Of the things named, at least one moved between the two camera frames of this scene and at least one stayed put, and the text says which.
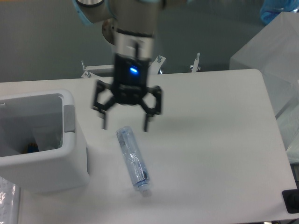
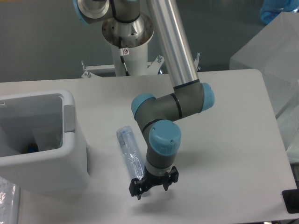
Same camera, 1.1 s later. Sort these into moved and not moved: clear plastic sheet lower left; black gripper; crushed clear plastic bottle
Moved: black gripper
Not moved: clear plastic sheet lower left; crushed clear plastic bottle
